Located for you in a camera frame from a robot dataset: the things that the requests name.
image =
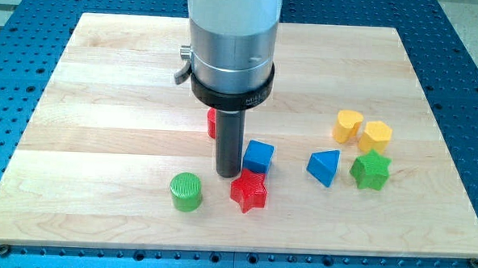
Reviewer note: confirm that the green star block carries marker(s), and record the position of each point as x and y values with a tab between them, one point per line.
371	170

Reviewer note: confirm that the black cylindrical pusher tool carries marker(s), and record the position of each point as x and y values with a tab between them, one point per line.
230	120

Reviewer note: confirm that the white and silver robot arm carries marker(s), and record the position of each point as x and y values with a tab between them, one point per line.
232	43

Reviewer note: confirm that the yellow pentagon block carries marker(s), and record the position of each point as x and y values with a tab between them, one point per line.
376	135

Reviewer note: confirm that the red star block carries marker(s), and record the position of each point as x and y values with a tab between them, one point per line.
249	190

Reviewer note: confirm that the board corner screw left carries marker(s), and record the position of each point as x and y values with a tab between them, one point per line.
4	250

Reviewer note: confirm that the wooden board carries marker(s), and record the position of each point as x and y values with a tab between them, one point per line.
111	130

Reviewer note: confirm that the blue cube block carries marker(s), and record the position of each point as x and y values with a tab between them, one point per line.
258	157

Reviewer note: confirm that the board corner screw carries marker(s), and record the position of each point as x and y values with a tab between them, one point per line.
4	250
472	263

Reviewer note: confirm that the yellow heart block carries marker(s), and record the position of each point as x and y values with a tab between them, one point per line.
347	125

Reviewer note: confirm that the blue triangle block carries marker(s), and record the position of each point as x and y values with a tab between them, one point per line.
324	165

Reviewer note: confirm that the red circle block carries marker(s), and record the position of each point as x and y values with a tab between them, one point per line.
211	125

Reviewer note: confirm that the green cylinder block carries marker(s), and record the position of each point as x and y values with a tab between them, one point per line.
186	191

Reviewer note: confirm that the board corner screw right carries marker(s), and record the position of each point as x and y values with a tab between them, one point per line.
472	263

